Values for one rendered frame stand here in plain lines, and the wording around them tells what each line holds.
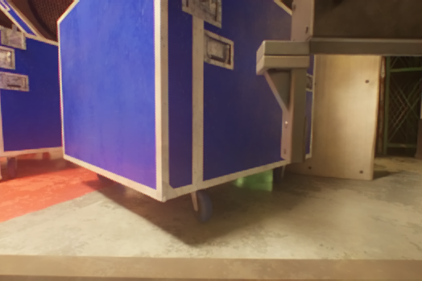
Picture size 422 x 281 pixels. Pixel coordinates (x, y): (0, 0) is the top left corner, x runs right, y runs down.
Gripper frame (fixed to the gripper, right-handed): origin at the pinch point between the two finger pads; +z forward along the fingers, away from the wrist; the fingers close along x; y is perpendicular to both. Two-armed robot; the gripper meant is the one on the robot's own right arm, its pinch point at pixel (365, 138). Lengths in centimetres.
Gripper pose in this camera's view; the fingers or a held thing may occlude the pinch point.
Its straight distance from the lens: 25.1
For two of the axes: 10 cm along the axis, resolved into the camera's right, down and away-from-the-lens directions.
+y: -0.1, 0.9, -10.0
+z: -0.1, 10.0, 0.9
